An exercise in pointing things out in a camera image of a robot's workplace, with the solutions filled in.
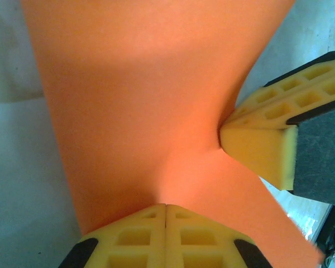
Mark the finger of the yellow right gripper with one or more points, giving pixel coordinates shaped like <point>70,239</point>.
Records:
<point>301,81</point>
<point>254,150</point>

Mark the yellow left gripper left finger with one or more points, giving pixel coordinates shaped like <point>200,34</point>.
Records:
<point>128,243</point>

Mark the orange paper sheet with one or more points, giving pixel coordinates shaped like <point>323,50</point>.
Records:
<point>128,111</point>

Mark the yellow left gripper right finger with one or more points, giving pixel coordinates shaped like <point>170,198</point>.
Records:
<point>201,243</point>

